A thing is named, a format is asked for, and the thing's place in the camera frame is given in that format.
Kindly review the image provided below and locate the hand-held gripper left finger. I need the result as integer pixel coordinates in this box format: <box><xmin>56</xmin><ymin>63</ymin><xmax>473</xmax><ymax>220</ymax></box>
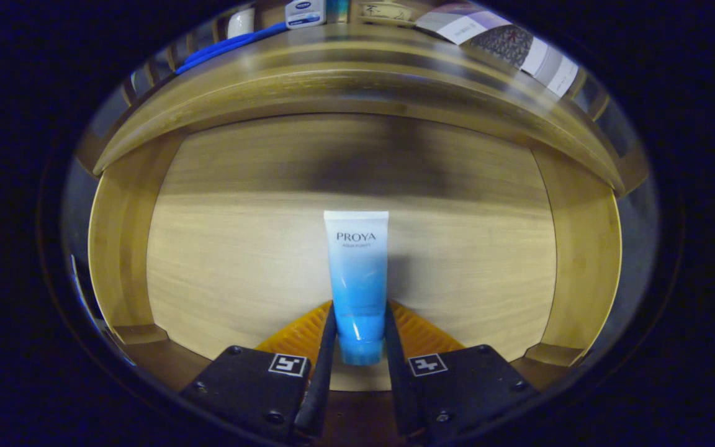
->
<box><xmin>179</xmin><ymin>300</ymin><xmax>338</xmax><ymax>445</ymax></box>

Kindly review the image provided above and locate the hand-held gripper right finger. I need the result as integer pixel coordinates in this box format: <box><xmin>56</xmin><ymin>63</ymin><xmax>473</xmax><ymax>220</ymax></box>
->
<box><xmin>384</xmin><ymin>300</ymin><xmax>541</xmax><ymax>445</ymax></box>

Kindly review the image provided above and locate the wooden drawer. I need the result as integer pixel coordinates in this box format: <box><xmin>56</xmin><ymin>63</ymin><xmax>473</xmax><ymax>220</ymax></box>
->
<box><xmin>88</xmin><ymin>112</ymin><xmax>623</xmax><ymax>445</ymax></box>

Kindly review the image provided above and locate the blue and white tube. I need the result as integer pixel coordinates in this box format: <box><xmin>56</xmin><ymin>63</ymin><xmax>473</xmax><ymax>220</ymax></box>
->
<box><xmin>323</xmin><ymin>210</ymin><xmax>390</xmax><ymax>366</ymax></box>

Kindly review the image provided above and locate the plain white book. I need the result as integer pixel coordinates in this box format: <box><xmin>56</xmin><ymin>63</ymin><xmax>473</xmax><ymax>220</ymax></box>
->
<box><xmin>519</xmin><ymin>37</ymin><xmax>564</xmax><ymax>80</ymax></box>

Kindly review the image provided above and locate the blue folded cloth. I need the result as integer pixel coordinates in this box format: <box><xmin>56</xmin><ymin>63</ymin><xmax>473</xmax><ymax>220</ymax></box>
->
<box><xmin>174</xmin><ymin>22</ymin><xmax>290</xmax><ymax>76</ymax></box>

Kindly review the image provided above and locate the purple and white book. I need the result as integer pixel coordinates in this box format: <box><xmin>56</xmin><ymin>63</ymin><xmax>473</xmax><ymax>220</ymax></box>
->
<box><xmin>415</xmin><ymin>3</ymin><xmax>512</xmax><ymax>45</ymax></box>

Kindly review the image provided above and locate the white spray bottle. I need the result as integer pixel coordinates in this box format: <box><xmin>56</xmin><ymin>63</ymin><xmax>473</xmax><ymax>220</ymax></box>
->
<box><xmin>227</xmin><ymin>7</ymin><xmax>256</xmax><ymax>39</ymax></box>

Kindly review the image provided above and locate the white lotion bottle blue cap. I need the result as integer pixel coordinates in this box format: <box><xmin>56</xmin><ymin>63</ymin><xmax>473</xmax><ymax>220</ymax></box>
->
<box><xmin>284</xmin><ymin>0</ymin><xmax>327</xmax><ymax>30</ymax></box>

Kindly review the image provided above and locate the beige lidded teacup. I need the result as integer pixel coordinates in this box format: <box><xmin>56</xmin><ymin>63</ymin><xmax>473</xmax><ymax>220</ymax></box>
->
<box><xmin>357</xmin><ymin>1</ymin><xmax>417</xmax><ymax>27</ymax></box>

